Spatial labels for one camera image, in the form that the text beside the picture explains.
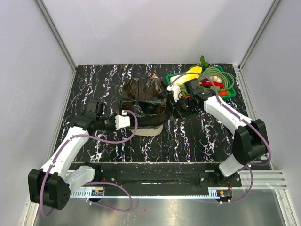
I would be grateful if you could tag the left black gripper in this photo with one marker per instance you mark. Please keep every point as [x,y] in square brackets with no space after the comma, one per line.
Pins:
[113,117]

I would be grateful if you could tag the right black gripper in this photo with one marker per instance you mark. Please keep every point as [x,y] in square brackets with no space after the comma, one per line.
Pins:
[186,113]

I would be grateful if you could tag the beige plastic trash bin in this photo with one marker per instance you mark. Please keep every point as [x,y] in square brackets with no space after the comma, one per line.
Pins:
[154,131]

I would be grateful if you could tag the black trash bag roll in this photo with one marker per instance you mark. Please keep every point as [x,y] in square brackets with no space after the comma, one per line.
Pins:
[148,99]

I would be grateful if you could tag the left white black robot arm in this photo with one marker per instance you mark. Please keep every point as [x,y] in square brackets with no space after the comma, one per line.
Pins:
[51,185]

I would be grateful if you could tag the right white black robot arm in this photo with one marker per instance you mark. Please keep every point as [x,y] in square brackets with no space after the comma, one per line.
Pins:
[250,137]

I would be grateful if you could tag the red chili pepper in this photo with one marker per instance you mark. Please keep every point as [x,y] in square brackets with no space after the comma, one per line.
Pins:
[209,84]

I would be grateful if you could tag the green leafy vegetable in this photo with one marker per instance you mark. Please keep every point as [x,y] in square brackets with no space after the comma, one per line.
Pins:
[203,61]

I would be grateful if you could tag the yellow white napa cabbage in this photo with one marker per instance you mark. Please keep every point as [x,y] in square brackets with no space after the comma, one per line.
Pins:
[193,74]

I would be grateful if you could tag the small orange carrot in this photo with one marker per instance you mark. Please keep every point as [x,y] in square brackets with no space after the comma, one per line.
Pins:
[223,93]

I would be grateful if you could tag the green plastic basket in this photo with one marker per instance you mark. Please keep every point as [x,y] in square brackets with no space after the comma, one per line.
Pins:
[230,93]

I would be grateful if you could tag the green long beans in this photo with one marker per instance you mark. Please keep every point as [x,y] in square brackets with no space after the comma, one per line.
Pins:
[227,80]

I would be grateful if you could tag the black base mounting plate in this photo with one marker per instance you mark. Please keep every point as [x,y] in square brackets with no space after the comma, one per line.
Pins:
[167,179]

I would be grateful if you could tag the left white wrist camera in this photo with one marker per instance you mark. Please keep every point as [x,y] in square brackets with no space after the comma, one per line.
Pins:
[122,120]

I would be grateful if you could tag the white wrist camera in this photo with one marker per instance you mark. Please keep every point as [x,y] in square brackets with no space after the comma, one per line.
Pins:
[122,120]
[175,90]

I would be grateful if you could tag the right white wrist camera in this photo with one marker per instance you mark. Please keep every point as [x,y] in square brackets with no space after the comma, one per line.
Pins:
[175,90]

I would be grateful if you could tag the aluminium frame rail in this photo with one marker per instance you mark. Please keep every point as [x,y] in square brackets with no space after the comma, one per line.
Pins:
[262,200]

